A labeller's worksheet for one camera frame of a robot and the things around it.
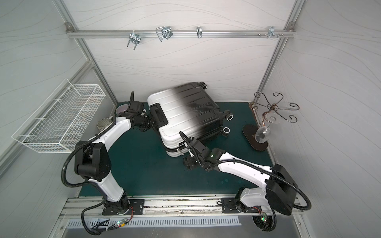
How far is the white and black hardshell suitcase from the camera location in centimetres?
81

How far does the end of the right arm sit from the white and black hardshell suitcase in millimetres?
180

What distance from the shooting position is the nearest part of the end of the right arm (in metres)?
0.56
